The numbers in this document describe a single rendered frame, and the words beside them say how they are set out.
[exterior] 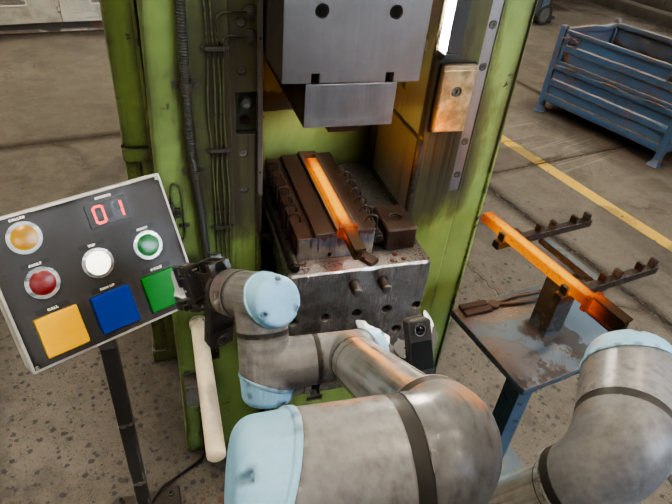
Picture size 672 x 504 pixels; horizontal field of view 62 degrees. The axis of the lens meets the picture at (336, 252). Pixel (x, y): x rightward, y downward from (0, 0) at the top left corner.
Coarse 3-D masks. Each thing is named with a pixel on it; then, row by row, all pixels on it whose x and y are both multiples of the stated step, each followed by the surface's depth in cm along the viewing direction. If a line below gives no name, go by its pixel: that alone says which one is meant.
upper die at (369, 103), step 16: (288, 96) 128; (304, 96) 114; (320, 96) 115; (336, 96) 116; (352, 96) 117; (368, 96) 118; (384, 96) 119; (304, 112) 116; (320, 112) 117; (336, 112) 118; (352, 112) 119; (368, 112) 120; (384, 112) 121
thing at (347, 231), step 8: (312, 160) 163; (312, 168) 159; (320, 168) 159; (320, 176) 156; (320, 184) 152; (328, 184) 152; (328, 192) 149; (328, 200) 146; (336, 200) 146; (336, 208) 143; (336, 216) 140; (344, 216) 140; (344, 224) 136; (352, 224) 136; (344, 232) 136; (352, 232) 134; (344, 240) 136; (352, 240) 131; (360, 240) 132; (352, 248) 133; (360, 248) 129; (352, 256) 131; (360, 256) 130
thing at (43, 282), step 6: (42, 270) 99; (36, 276) 99; (42, 276) 99; (48, 276) 100; (54, 276) 101; (30, 282) 98; (36, 282) 99; (42, 282) 99; (48, 282) 100; (54, 282) 101; (30, 288) 98; (36, 288) 99; (42, 288) 99; (48, 288) 100; (54, 288) 101; (42, 294) 99
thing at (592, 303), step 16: (496, 224) 138; (512, 240) 134; (528, 256) 130; (544, 256) 128; (544, 272) 127; (560, 272) 124; (576, 288) 120; (592, 304) 118; (608, 304) 115; (608, 320) 115; (624, 320) 111
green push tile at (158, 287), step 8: (160, 272) 112; (168, 272) 113; (144, 280) 110; (152, 280) 111; (160, 280) 112; (168, 280) 113; (144, 288) 110; (152, 288) 111; (160, 288) 112; (168, 288) 113; (152, 296) 111; (160, 296) 112; (168, 296) 113; (152, 304) 111; (160, 304) 112; (168, 304) 113; (152, 312) 112
